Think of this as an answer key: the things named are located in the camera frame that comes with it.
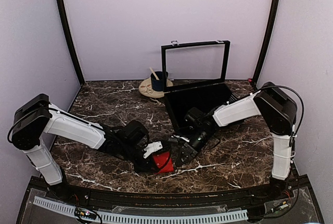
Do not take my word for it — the dark blue cup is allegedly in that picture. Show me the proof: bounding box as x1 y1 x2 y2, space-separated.
150 71 163 92

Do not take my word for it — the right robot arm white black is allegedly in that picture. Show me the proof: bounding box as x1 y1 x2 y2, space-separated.
175 82 298 200

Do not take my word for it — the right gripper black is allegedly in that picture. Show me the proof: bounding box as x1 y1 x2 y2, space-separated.
175 129 216 167

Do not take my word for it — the wooden stick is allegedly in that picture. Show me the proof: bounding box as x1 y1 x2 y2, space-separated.
149 67 160 80

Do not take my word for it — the white slotted cable duct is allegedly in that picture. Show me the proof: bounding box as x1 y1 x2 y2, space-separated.
33 196 248 223

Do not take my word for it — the black frame post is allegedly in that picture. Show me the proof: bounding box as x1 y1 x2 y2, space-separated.
251 0 279 87
56 0 85 86

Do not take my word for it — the right black frame post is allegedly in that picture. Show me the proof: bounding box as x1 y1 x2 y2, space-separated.
251 0 279 87

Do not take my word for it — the black front rail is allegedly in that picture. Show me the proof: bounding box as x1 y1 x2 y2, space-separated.
28 177 310 210

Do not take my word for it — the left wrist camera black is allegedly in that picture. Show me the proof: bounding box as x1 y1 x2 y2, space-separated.
122 120 163 159

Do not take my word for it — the circuit board with wires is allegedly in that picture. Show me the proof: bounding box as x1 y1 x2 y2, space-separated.
72 194 103 224
263 188 304 220

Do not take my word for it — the beige woven coaster mat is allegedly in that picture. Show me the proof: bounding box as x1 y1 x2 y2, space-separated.
138 78 164 98

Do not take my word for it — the right circuit board with wires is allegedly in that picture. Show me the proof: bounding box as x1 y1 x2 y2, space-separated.
263 188 304 220

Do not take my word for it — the striped black white sock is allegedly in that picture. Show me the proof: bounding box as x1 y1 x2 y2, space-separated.
227 93 239 104

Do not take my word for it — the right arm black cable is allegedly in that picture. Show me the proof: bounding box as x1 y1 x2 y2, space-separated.
226 85 305 148

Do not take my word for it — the red Santa Christmas sock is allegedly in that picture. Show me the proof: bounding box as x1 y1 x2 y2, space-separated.
152 152 174 173

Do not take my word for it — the left circuit board with wires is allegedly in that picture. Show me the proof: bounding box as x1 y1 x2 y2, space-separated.
72 194 103 224

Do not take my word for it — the black display box glass lid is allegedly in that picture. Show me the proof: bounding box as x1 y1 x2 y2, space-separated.
160 40 247 133

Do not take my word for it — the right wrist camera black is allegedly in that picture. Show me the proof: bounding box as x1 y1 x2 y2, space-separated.
184 107 210 129

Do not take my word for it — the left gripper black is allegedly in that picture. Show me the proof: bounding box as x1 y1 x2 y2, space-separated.
120 141 159 174

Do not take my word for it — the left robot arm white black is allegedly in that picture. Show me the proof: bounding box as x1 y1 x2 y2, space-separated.
7 94 157 201

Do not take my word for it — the left black frame post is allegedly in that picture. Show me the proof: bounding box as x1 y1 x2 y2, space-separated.
56 0 85 86

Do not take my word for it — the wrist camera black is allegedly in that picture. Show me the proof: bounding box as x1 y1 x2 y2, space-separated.
122 120 163 159
184 107 210 129

